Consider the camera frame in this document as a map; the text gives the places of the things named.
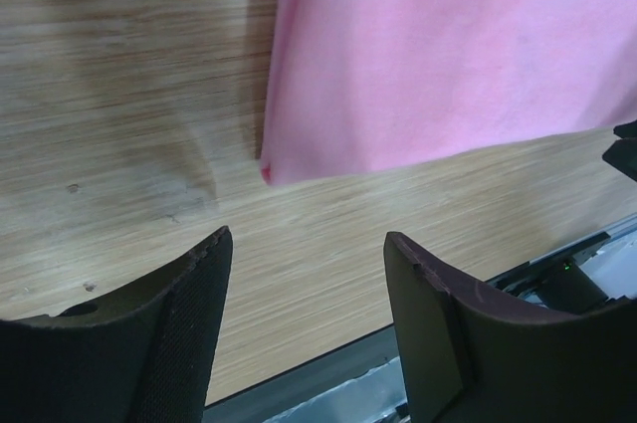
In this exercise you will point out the pink t shirt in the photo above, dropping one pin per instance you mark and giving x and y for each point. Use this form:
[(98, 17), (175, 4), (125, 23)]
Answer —
[(366, 85)]

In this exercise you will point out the aluminium rail profile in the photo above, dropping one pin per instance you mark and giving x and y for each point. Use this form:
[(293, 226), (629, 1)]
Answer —
[(362, 381)]

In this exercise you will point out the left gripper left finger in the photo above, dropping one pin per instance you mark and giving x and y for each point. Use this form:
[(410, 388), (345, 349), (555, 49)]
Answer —
[(141, 353)]

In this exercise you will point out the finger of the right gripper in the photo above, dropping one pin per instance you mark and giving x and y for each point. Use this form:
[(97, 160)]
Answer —
[(622, 154)]

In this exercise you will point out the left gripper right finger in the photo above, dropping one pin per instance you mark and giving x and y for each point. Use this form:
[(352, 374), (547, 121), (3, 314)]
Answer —
[(472, 353)]

